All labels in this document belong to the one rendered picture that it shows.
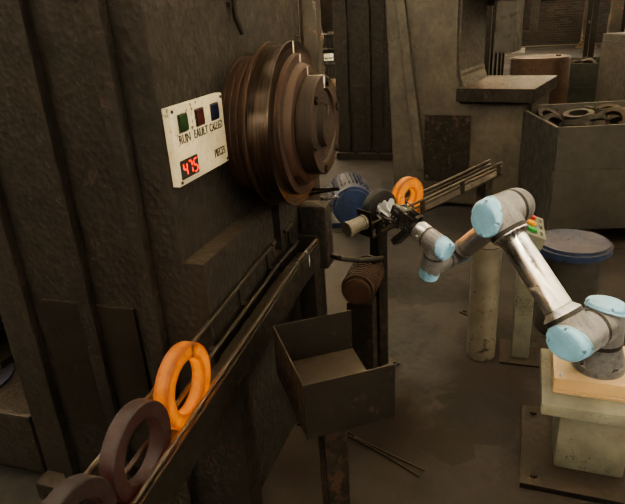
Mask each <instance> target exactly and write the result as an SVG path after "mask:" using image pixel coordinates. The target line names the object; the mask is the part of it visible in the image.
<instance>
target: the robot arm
mask: <svg viewBox="0 0 625 504"><path fill-rule="evenodd" d="M407 204H410V203H409V202H408V201H405V204H398V203H397V204H395V203H394V199H392V198H390V199H389V201H388V203H387V202H386V201H385V200H384V201H383V202H382V204H381V203H379V204H378V206H377V208H378V211H379V213H380V216H381V217H382V219H383V220H384V221H385V222H386V223H388V224H389V225H391V226H393V227H394V228H398V229H401V231H400V232H399V233H397V234H396V235H395V236H394V237H393V238H392V239H391V241H392V243H393V245H396V244H397V245H398V244H401V243H402V242H403V241H404V240H405V239H406V238H407V237H408V236H411V237H412V239H414V240H415V241H416V242H418V243H419V244H420V245H422V246H423V247H424V248H425V250H424V254H423V257H422V261H421V265H420V269H419V276H420V278H421V279H423V280H424V281H426V282H435V281H437V279H438V277H439V276H440V273H441V272H443V271H445V270H448V269H450V268H452V267H454V266H457V265H459V264H462V263H464V262H466V261H467V260H469V259H470V258H471V256H472V255H473V254H475V253H476V252H477V251H479V250H480V249H482V248H483V247H484V246H486V245H487V244H488V243H490V242H492V243H493V245H496V246H500V247H501V248H502V250H503V251H504V253H505V254H506V256H507V257H508V259H509V260H510V262H511V264H512V265H513V267H514V268H515V270H516V271H517V273H518V274H519V276H520V278H521V279H522V281H523V282H524V284H525V285H526V287H527V289H528V290H529V292H530V293H531V295H532V296H533V298H534V299H535V301H536V303H537V304H538V306H539V307H540V309H541V310H542V312H543V313H544V315H545V320H544V325H545V326H546V328H547V330H548V331H547V333H546V343H547V345H548V347H549V349H550V350H551V351H552V352H553V353H554V354H555V355H556V356H557V357H559V358H560V359H564V360H566V361H568V362H572V365H573V367H574V368H575V369H576V370H577V371H578V372H579V373H581V374H583V375H585V376H587V377H590V378H593V379H598V380H615V379H618V378H621V377H622V376H623V375H624V374H625V355H624V351H623V343H624V336H625V303H624V302H623V301H621V300H619V299H617V298H614V297H610V296H605V295H591V296H588V297H587V298H586V299H585V302H584V304H585V305H584V308H583V307H582V305H581V304H579V303H575V302H573V301H572V300H571V299H570V297H569V296H568V294H567V293H566V291H565V290H564V288H563V286H562V285H561V283H560V282H559V280H558V279H557V277H556V276H555V274H554V273H553V271H552V270H551V268H550V267H549V265H548V264H547V262H546V261H545V259H544V258H543V256H542V255H541V253H540V252H539V250H538V249H537V247H536V246H535V244H534V243H533V241H532V240H531V238H530V236H529V235H528V233H527V227H528V224H527V222H526V221H527V220H529V219H530V218H531V217H532V215H533V214H534V211H535V200H534V198H533V196H532V195H531V194H530V193H529V192H528V191H527V190H525V189H522V188H510V189H507V190H505V191H502V192H499V193H497V194H494V195H491V196H487V197H485V198H483V199H482V200H479V201H478V202H477V203H476V204H475V205H474V206H473V209H472V212H471V213H472V215H471V223H472V226H473V228H472V229H471V230H470V231H469V232H467V233H466V234H465V235H464V236H462V237H461V238H460V239H459V240H457V241H456V242H455V243H453V242H452V241H451V240H450V239H449V238H448V237H446V236H444V235H443V234H441V233H440V232H438V231H437V230H436V229H434V228H433V227H432V226H430V225H429V224H427V223H426V222H423V218H424V216H423V215H421V214H420V213H418V212H417V211H416V210H415V208H416V207H415V206H413V205H412V204H410V205H411V206H412V208H409V207H407Z"/></svg>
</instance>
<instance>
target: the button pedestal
mask: <svg viewBox="0 0 625 504"><path fill-rule="evenodd" d="M531 220H534V219H531ZM534 221H535V222H536V223H537V225H536V226H533V225H530V224H528V223H527V224H528V226H533V227H535V228H537V230H538V232H537V233H534V232H531V231H529V230H528V229H527V233H528V235H529V236H530V238H531V240H532V241H533V243H534V244H535V246H536V247H537V249H538V250H539V251H540V250H541V249H542V247H543V245H544V243H545V241H546V236H545V230H544V223H543V219H542V218H539V217H536V219H535V220H534ZM533 305H534V298H533V296H532V295H531V293H530V292H529V290H528V289H527V287H526V285H525V284H524V282H523V281H522V279H521V278H520V276H519V274H518V273H517V278H516V290H515V301H514V313H513V324H512V336H511V340H508V339H500V360H499V363H502V364H511V365H519V366H527V367H536V368H540V362H539V350H538V343H536V342H530V335H531V325H532V315H533Z"/></svg>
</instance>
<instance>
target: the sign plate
mask: <svg viewBox="0 0 625 504"><path fill-rule="evenodd" d="M216 103H218V107H219V115H220V117H219V118H216V119H214V120H213V119H212V111H211V105H213V104H216ZM201 108H203V109H204V117H205V123H203V124H201V125H197V119H196V112H195V110H198V109H201ZM161 112H162V118H163V124H164V131H165V137H166V143H167V150H168V156H169V162H170V169H171V175H172V181H173V187H182V186H184V185H186V184H187V183H189V182H191V181H193V180H195V179H196V178H198V177H200V176H202V175H203V174H205V173H207V172H209V171H211V170H212V169H214V168H216V167H218V166H219V165H221V164H223V163H225V162H227V161H228V160H229V157H228V151H227V142H226V134H225V125H224V117H223V108H222V100H221V93H212V94H208V95H205V96H202V97H198V98H195V99H192V100H189V101H185V102H182V103H179V104H176V105H172V106H169V107H166V108H162V109H161ZM184 114H187V116H188V123H189V129H188V130H186V131H183V132H181V131H180V125H179V118H178V116H181V115H184ZM195 157H196V159H194V158H195ZM189 160H191V161H192V162H191V161H190V162H189ZM193 160H194V163H195V164H196V163H197V164H198V168H197V165H195V164H194V163H193ZM186 163H187V165H188V168H187V165H186ZM192 163H193V165H192ZM183 165H184V168H185V169H186V168H187V169H188V172H189V174H188V172H187V170H186V171H185V169H184V168H183ZM192 167H193V169H192ZM197 169H198V171H195V170H197ZM193 170H194V171H193Z"/></svg>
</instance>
